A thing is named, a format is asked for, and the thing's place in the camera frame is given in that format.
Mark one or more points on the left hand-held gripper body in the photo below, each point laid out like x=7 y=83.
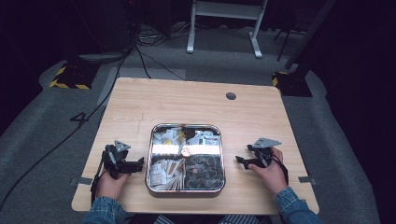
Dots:
x=115 y=161

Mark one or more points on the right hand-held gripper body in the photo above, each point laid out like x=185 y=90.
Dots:
x=263 y=152

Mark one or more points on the person's right hand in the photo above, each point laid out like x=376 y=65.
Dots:
x=271 y=175

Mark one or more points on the person's left hand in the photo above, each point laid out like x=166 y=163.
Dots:
x=110 y=186

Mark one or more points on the square metal tray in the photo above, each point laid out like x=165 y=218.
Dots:
x=149 y=174

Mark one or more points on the pile of stick packets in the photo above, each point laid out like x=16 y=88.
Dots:
x=168 y=174

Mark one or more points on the grey tape strip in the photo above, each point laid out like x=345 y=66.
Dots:
x=84 y=180
x=306 y=179

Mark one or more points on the pile of dark packets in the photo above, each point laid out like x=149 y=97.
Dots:
x=205 y=171

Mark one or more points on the pile of white sachets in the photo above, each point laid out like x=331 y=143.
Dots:
x=174 y=137

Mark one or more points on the grey table grommet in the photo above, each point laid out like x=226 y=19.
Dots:
x=230 y=95

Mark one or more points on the person's striped clothing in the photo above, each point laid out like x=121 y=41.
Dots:
x=205 y=219

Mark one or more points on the yellow-black striped stand base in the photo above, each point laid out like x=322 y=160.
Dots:
x=291 y=84
x=73 y=76

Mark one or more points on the black slanted pole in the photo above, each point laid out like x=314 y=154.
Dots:
x=311 y=31

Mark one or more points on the white desk frame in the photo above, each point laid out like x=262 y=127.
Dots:
x=224 y=11

